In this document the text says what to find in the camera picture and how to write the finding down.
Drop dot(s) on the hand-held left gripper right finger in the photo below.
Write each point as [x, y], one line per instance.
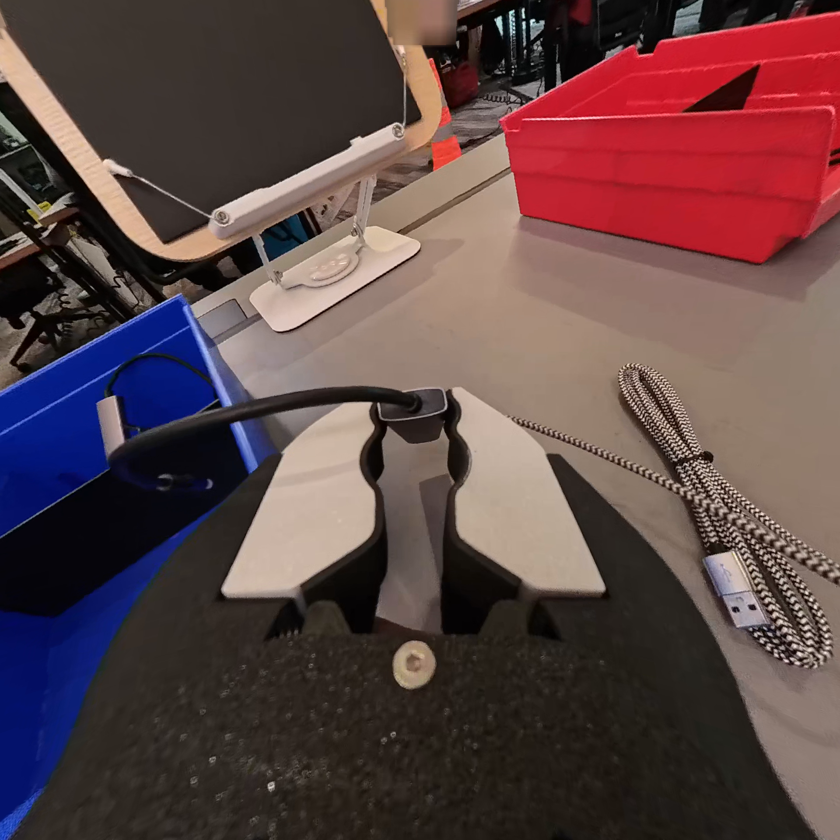
[518, 518]

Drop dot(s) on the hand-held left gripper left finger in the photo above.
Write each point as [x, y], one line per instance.
[308, 512]

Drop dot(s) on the dark grey usb hub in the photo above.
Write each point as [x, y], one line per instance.
[420, 426]

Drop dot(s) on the blue plastic bin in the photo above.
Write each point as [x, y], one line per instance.
[39, 426]

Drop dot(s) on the red plastic bin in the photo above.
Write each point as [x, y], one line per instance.
[656, 184]

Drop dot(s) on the black office chair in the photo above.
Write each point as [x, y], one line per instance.
[39, 295]

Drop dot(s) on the orange traffic cone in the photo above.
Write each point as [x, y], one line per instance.
[446, 138]

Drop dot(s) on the wood-framed black board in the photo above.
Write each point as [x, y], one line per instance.
[197, 98]

